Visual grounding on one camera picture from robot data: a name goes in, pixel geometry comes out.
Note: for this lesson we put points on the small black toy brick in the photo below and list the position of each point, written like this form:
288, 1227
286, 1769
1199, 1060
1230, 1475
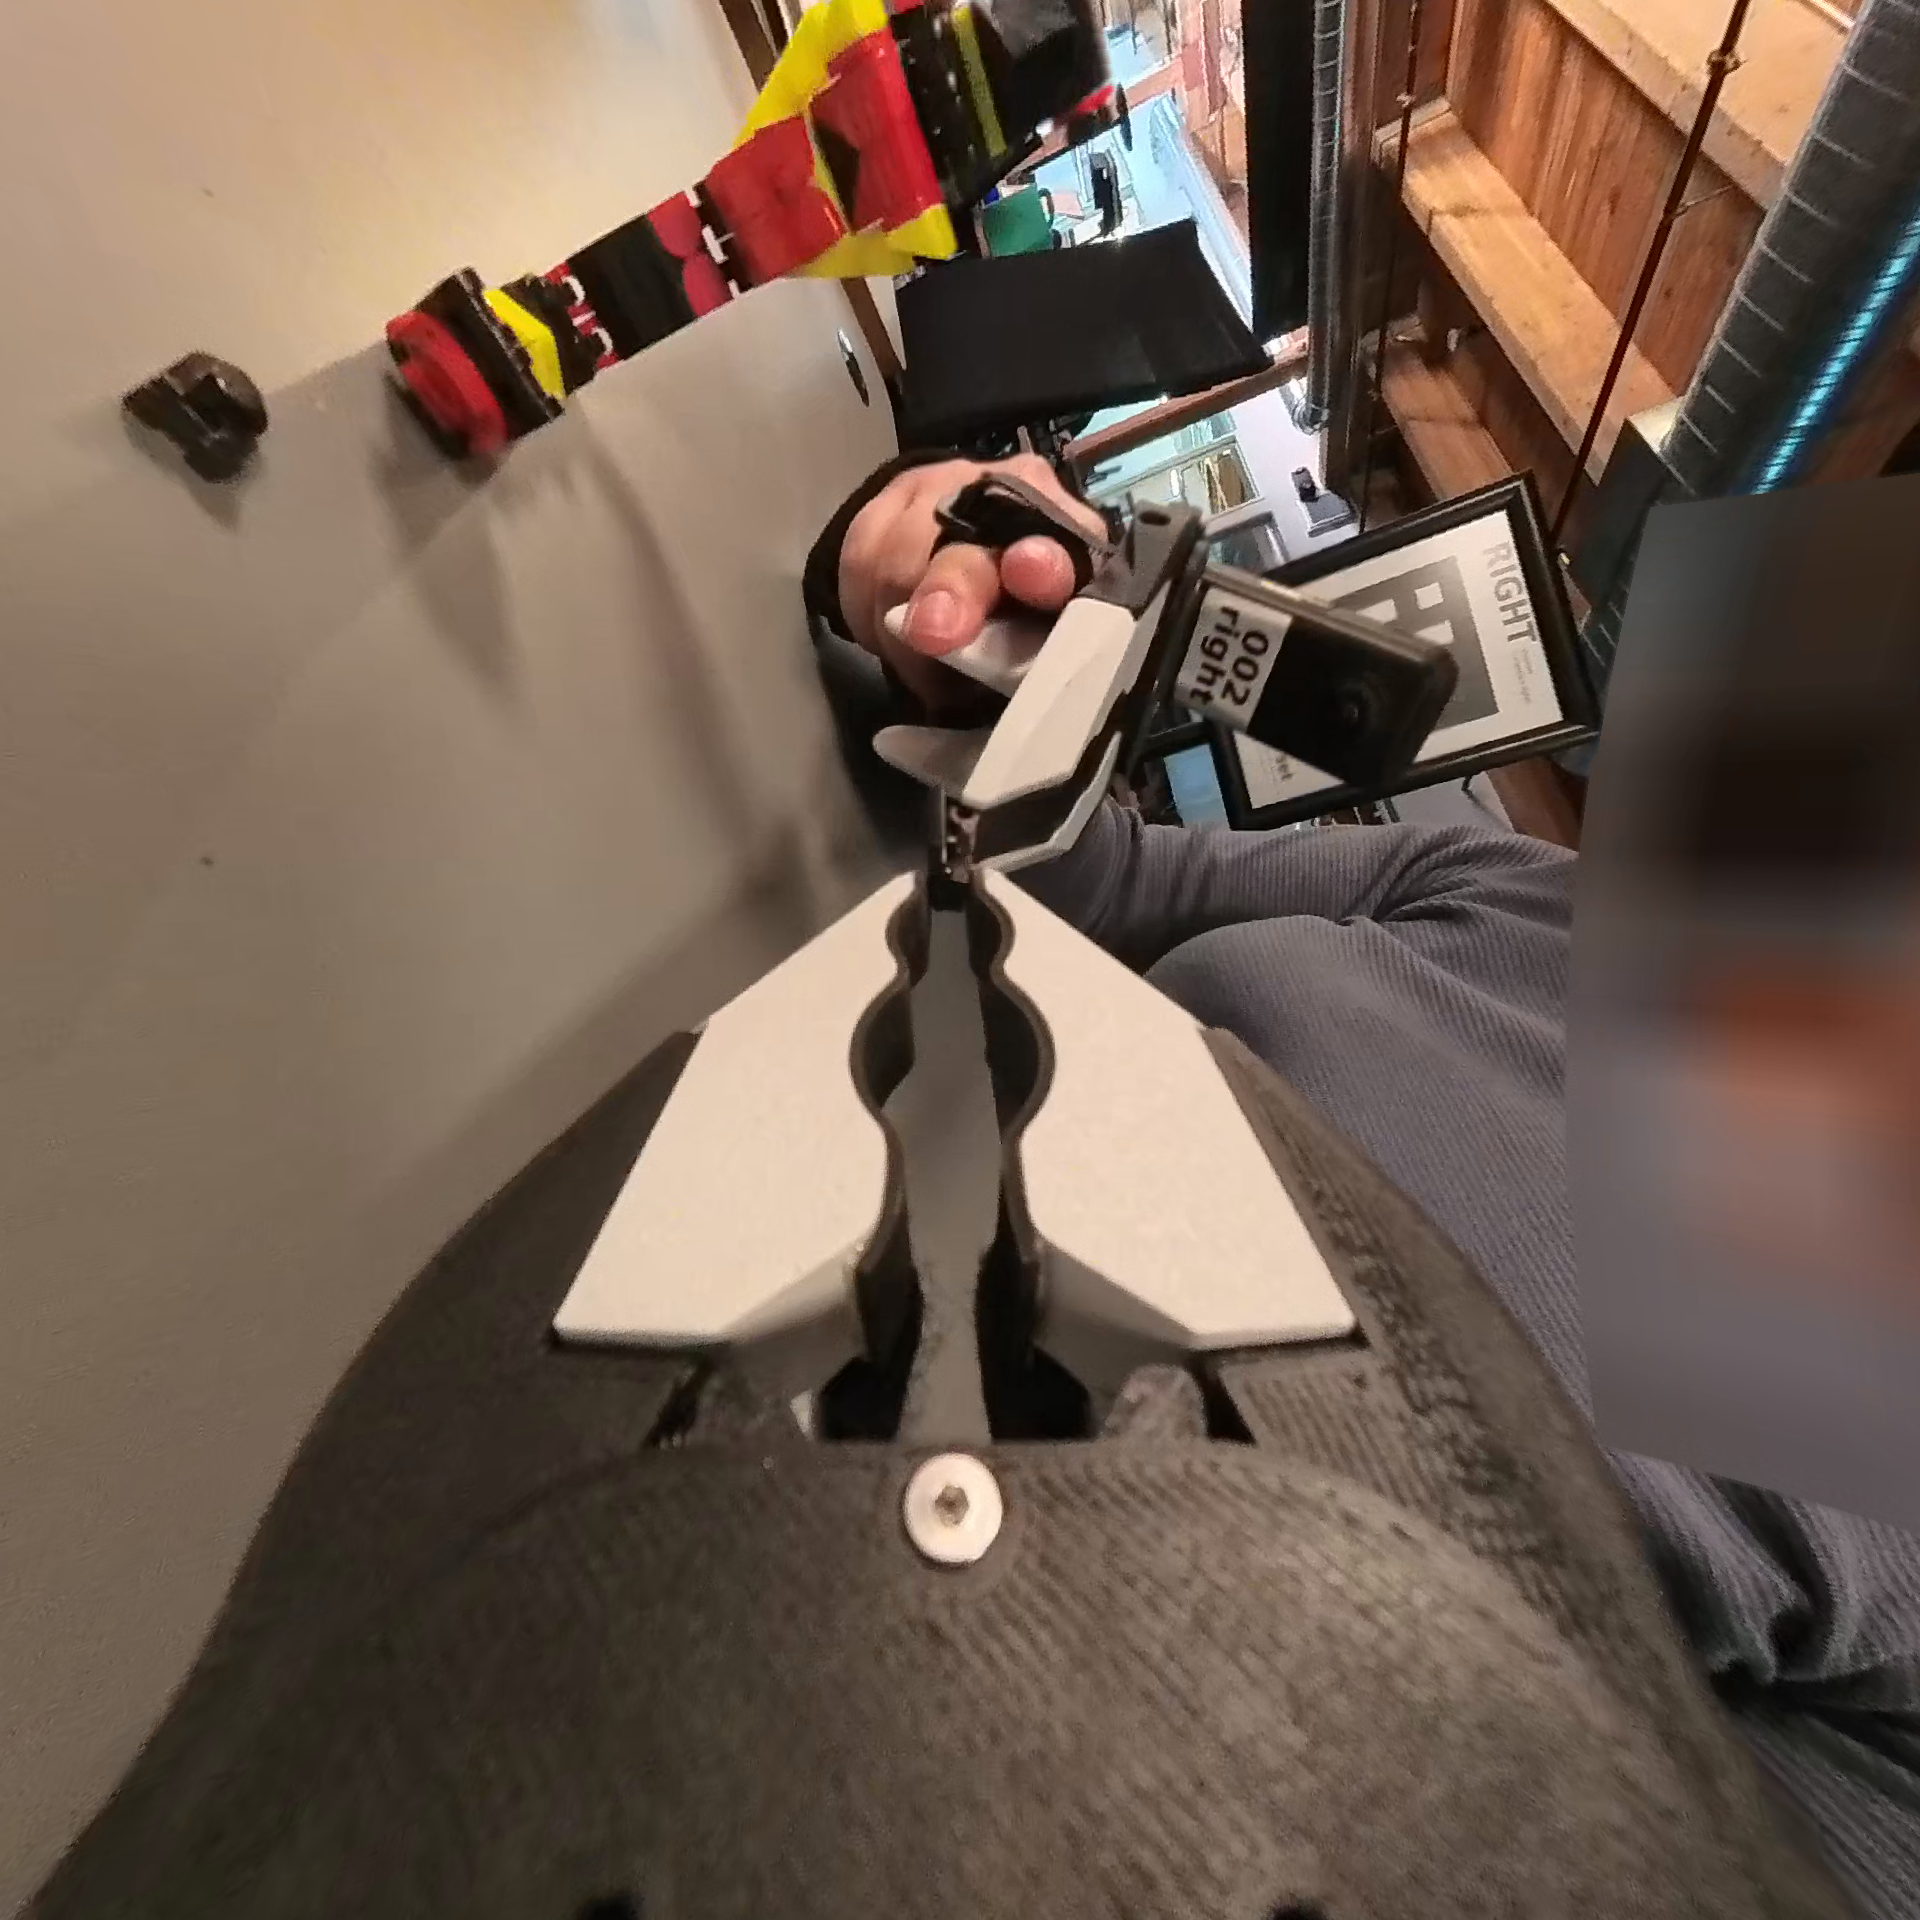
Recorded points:
955, 856

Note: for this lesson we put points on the black office chair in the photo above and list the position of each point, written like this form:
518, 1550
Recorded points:
1079, 331

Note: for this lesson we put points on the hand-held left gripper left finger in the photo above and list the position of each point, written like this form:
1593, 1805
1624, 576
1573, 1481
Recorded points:
718, 1198

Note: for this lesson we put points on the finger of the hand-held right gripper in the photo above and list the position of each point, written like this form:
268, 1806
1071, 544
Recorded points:
1050, 707
960, 660

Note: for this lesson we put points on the person's right hand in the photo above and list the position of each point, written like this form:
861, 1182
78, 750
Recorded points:
899, 556

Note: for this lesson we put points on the black toy brick piece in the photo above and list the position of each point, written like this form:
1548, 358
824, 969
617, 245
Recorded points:
195, 413

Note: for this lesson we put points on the long silver ventilation duct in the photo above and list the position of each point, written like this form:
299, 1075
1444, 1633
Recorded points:
1799, 227

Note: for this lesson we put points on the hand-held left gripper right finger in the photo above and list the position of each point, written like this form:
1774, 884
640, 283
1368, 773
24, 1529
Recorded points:
1187, 1198

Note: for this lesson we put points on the red yellow black brick assembly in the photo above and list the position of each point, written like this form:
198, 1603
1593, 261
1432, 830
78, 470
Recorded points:
899, 120

